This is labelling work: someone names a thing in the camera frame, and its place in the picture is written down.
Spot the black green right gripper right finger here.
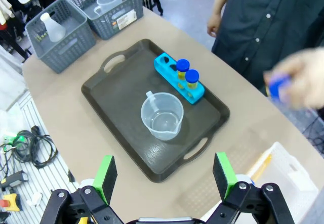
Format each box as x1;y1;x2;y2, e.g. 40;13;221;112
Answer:
206;152;296;224

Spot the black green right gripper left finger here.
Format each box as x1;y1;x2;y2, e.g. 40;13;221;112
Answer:
39;155;125;224

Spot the clear plastic measuring beaker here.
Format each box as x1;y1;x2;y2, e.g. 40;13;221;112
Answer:
140;91;185;142
94;0;122;17

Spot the yellow tube with blue cap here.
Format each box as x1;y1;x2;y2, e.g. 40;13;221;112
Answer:
185;69;200;91
176;59;191;82
249;154;273;184
265;74;291;101

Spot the person's left hand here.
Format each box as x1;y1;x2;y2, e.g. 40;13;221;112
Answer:
263;47;324;110

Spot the person's right hand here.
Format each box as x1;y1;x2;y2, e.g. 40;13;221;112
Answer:
207;13;223;38

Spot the small white block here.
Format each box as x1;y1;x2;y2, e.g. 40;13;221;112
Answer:
26;192;43;207

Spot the dark brown plastic tray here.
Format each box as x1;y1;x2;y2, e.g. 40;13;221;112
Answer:
80;38;231;184

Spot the black grey handheld tool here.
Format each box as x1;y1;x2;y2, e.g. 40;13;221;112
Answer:
0;170;29;188

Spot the yellow emergency stop box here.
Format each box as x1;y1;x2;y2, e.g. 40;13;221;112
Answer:
0;193;21;212

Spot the green white plug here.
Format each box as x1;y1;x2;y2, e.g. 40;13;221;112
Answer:
3;132;27;148

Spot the blue test tube rack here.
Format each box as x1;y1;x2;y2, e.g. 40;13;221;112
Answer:
153;53;205;105

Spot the grey basket without label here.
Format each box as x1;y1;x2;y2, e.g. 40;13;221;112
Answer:
24;0;97;74

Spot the grey basket with label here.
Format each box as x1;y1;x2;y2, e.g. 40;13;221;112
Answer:
66;0;144;41

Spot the translucent white conical flask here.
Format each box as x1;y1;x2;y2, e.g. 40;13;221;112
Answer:
39;12;67;43

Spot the person in dark shirt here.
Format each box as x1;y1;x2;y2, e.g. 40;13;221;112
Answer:
211;0;324;91

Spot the black coiled cable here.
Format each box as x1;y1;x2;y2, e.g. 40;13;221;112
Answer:
0;125;59;170

